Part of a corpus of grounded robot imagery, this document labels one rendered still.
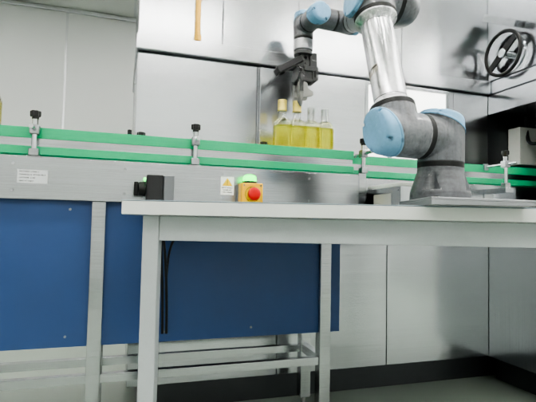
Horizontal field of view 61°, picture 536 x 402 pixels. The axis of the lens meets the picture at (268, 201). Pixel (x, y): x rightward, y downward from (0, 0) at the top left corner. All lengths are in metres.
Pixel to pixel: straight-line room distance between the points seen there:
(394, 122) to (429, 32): 1.27
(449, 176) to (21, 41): 4.40
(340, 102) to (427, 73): 0.47
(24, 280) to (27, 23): 3.86
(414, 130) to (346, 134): 0.83
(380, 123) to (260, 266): 0.65
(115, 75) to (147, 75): 3.09
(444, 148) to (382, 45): 0.31
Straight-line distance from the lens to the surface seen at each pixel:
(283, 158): 1.56
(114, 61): 4.94
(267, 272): 1.53
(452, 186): 1.20
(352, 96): 2.01
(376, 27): 1.32
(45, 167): 1.45
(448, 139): 1.22
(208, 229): 1.13
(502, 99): 2.41
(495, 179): 2.17
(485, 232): 1.25
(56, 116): 4.83
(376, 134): 1.16
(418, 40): 2.31
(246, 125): 1.84
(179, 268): 1.47
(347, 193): 1.62
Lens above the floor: 0.70
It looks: 3 degrees up
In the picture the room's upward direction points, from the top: 1 degrees clockwise
